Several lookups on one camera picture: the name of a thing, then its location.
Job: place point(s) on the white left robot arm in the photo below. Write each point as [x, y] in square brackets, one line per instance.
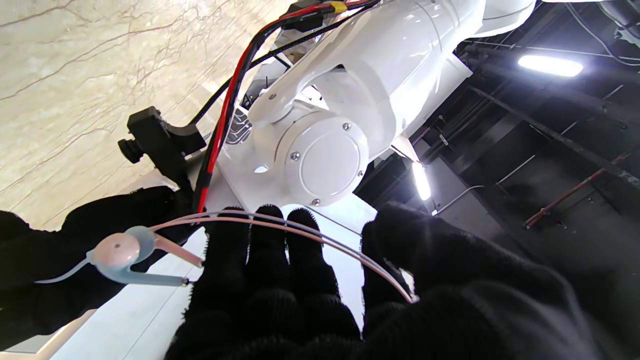
[350, 90]

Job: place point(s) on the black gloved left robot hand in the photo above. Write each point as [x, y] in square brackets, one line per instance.
[50, 280]

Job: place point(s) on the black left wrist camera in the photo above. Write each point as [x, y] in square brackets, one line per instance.
[155, 140]

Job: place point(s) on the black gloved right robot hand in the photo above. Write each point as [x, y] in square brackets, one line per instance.
[450, 310]

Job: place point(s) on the bright ceiling light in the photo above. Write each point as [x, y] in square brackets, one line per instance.
[421, 180]
[550, 65]

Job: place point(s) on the red ceiling pipe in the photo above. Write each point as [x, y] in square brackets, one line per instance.
[575, 190]

